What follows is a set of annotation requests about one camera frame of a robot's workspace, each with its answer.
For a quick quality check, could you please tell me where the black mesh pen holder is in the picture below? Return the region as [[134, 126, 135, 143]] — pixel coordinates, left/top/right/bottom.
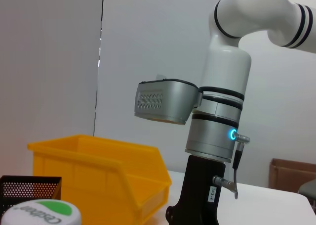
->
[[0, 175, 62, 212]]

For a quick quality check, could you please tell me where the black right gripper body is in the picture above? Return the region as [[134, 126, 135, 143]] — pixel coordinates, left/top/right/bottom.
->
[[165, 155, 227, 225]]

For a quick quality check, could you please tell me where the grey seat chair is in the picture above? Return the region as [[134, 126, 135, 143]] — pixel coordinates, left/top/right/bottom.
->
[[297, 179, 316, 211]]

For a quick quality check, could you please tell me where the white partition panel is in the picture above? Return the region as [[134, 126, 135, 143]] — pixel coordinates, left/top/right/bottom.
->
[[93, 0, 247, 173]]

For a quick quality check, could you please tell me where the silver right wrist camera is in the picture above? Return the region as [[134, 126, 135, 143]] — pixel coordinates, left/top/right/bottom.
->
[[134, 78, 204, 125]]

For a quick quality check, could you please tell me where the brown cardboard box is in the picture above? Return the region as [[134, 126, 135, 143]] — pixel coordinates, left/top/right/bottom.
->
[[268, 158, 316, 194]]

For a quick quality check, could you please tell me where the yellow plastic bin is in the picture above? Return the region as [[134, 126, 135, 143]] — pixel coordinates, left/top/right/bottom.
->
[[27, 134, 173, 225]]

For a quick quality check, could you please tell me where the clear green-label water bottle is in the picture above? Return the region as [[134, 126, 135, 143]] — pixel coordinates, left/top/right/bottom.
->
[[0, 199, 82, 225]]

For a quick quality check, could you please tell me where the right gripper cable with plug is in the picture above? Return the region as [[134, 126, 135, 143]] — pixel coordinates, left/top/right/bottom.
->
[[212, 132, 251, 200]]

